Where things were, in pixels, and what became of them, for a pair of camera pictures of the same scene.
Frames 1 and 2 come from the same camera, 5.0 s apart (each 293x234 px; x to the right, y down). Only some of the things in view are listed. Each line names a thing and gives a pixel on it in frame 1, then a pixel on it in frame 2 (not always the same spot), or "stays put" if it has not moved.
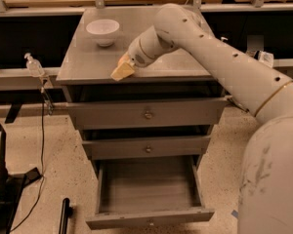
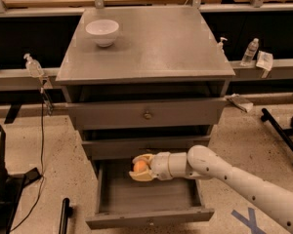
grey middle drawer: (146, 147) stays put
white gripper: (136, 56) -> (160, 165)
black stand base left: (6, 187) stays put
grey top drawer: (129, 113) stays put
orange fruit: (124, 58) -> (140, 166)
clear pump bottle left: (34, 66) stays put
